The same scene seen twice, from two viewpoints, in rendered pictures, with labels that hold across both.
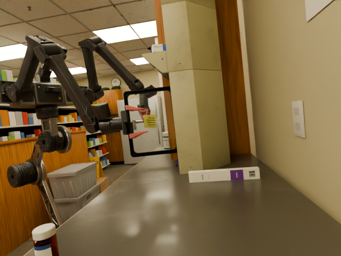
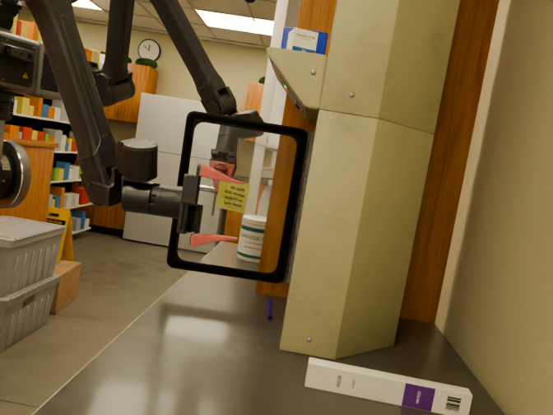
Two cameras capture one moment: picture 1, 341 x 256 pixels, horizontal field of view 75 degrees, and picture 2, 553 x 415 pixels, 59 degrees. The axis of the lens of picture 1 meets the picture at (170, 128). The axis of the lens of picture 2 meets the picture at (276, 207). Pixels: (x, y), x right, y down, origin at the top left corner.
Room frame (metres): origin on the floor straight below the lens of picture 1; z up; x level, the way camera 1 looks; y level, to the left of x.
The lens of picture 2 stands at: (0.10, 0.11, 1.31)
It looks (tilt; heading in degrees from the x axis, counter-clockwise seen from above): 6 degrees down; 355
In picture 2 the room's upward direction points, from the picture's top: 9 degrees clockwise
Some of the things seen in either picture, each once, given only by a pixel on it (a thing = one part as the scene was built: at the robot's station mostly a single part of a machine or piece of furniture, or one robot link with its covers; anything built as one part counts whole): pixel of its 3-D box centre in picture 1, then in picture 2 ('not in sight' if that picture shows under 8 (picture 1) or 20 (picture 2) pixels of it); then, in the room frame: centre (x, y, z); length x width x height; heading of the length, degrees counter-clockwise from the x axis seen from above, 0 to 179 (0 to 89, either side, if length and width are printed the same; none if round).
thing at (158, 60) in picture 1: (161, 69); (295, 90); (1.19, 0.02, 1.46); 0.32 x 0.12 x 0.10; 172
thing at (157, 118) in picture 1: (151, 122); (236, 198); (1.34, 0.11, 1.19); 0.30 x 0.01 x 0.40; 88
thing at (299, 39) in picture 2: (157, 52); (300, 47); (1.14, 0.02, 1.54); 0.05 x 0.05 x 0.06; 9
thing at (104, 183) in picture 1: (96, 189); (48, 284); (3.67, 1.34, 0.14); 0.41 x 0.32 x 0.28; 178
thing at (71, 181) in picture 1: (75, 179); (6, 253); (3.06, 1.38, 0.49); 0.60 x 0.42 x 0.33; 172
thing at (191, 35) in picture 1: (198, 91); (367, 165); (1.16, -0.17, 1.33); 0.32 x 0.25 x 0.77; 172
